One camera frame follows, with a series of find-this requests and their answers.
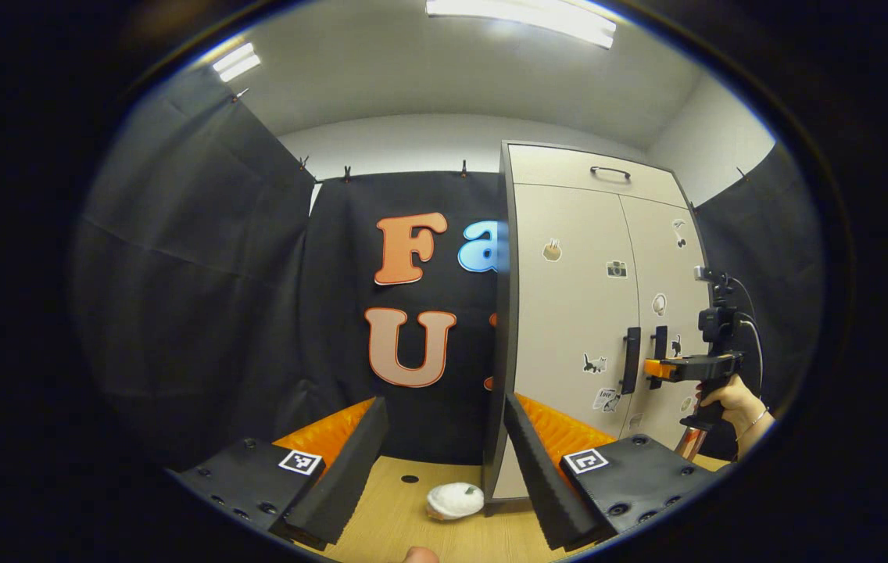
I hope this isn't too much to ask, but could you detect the narrow ceiling light strip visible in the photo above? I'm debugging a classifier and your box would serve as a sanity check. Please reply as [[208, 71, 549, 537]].
[[212, 43, 261, 83]]

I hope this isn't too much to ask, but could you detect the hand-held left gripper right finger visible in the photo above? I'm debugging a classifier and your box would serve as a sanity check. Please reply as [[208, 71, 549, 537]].
[[503, 393, 718, 552]]

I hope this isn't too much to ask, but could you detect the cabinet door with camera sticker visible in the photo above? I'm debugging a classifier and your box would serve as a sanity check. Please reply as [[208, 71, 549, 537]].
[[512, 184, 642, 501]]

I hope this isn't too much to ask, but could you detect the black backdrop cloth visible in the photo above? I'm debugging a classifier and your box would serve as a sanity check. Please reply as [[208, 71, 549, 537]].
[[73, 66, 828, 470]]

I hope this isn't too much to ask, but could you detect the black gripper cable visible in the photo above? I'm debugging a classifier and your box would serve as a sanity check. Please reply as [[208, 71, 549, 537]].
[[725, 275, 764, 392]]

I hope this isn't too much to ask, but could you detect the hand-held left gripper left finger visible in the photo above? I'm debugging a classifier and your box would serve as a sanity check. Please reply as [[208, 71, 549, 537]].
[[170, 396, 389, 552]]

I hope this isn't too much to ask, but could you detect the wide ceiling light panel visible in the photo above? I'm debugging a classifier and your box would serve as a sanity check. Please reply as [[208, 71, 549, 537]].
[[424, 0, 617, 49]]

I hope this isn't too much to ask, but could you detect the white round fuzzy object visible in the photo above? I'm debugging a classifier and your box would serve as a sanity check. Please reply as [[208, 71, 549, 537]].
[[424, 482, 485, 522]]

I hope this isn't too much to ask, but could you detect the cabinet door with lizard sticker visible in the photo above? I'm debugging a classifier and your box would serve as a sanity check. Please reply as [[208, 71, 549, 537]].
[[620, 195, 712, 453]]

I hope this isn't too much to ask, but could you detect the white double-door shoe cabinet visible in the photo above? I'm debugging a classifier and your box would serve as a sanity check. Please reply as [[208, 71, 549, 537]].
[[483, 141, 714, 501]]

